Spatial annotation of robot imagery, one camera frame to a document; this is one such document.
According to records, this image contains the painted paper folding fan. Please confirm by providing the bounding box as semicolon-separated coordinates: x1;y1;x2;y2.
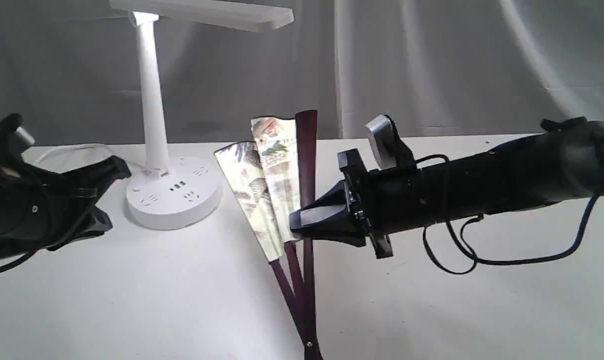
213;109;322;360

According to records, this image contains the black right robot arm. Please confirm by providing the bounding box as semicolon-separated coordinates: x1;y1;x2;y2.
290;114;604;259

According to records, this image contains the grey backdrop curtain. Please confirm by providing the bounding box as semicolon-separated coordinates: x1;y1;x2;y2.
0;0;604;146

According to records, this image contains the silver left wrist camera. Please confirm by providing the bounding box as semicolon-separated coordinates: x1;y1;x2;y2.
0;112;36;161

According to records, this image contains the white desk lamp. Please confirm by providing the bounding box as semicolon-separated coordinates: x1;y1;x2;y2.
110;0;294;231

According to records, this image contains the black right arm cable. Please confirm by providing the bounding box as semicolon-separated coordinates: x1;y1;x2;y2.
414;154;600;275

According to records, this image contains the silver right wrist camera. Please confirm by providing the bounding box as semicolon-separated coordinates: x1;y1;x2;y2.
366;114;417;171

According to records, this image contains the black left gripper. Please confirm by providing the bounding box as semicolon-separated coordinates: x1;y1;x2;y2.
0;155;132;261

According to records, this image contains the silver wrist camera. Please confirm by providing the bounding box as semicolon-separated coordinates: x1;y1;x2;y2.
0;112;36;161
366;114;417;171

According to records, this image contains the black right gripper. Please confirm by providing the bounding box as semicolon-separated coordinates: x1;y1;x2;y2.
290;148;422;259

